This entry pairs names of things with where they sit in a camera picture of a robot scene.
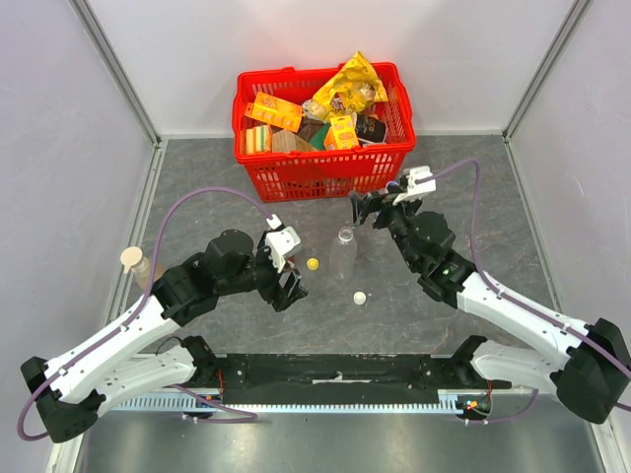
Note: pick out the clear wrapped snack pack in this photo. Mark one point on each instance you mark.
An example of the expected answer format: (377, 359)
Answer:
(315, 110)

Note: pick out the beige bottle round cap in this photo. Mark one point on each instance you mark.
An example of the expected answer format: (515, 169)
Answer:
(136, 263)

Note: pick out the orange box right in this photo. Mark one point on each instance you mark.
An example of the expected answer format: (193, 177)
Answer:
(341, 134)

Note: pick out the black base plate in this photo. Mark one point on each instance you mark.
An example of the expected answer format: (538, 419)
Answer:
(337, 379)

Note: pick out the wooden block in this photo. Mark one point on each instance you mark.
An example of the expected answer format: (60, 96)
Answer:
(286, 142)

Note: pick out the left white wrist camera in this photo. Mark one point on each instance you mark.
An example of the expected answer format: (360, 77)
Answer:
(283, 242)

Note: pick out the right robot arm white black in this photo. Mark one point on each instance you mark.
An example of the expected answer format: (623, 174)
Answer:
(586, 365)

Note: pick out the green package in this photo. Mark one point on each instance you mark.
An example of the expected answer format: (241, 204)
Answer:
(317, 141)

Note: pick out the orange box left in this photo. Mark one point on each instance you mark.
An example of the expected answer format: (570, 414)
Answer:
(275, 112)

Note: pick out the clear bottle blue cap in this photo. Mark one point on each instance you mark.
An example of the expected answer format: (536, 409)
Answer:
(393, 187)

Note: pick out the orange box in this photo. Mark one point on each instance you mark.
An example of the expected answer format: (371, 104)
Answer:
(341, 134)
(275, 112)

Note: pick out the small white bottle cap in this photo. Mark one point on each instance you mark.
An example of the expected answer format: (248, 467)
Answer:
(359, 298)

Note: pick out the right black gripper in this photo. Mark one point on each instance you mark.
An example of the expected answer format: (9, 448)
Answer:
(378, 210)

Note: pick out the white cable duct rail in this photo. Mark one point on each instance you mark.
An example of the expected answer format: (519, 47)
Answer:
(176, 401)

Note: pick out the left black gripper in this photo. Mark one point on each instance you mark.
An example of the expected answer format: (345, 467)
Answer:
(280, 297)

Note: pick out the clear plastic bottle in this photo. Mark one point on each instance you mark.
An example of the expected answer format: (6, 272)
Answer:
(343, 254)

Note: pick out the striped sponge pack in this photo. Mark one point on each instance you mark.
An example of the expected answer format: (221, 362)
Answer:
(258, 140)

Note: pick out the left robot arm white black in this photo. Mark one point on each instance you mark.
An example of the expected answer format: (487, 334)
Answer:
(73, 390)

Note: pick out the red plastic shopping basket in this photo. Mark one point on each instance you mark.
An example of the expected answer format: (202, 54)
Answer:
(302, 168)

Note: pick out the yellow snack bag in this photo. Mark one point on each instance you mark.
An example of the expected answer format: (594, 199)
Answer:
(353, 88)

